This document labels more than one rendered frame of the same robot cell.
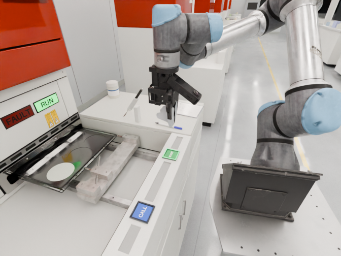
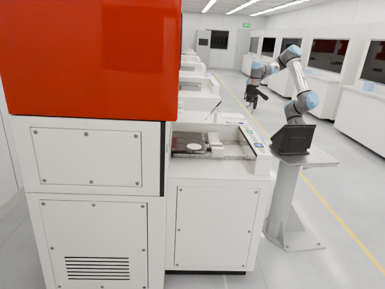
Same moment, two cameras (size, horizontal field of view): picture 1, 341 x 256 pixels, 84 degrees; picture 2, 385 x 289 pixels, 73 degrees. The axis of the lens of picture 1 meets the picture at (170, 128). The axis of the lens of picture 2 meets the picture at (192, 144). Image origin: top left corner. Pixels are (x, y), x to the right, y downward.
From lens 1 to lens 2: 1.44 m
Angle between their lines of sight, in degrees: 22
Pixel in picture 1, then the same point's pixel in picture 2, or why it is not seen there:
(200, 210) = not seen: hidden behind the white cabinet
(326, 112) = (313, 99)
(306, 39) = (300, 74)
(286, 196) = (305, 139)
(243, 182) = (289, 135)
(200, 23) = (268, 68)
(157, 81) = (250, 91)
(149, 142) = (222, 135)
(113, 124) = (199, 125)
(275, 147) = (297, 118)
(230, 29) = not seen: hidden behind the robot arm
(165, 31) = (259, 70)
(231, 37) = not seen: hidden behind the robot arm
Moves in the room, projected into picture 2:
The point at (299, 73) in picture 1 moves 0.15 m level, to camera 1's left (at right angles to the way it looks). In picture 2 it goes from (301, 86) to (284, 87)
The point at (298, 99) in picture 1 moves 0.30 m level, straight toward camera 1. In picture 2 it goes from (303, 96) to (308, 105)
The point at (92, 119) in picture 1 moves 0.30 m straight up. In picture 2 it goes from (182, 124) to (184, 86)
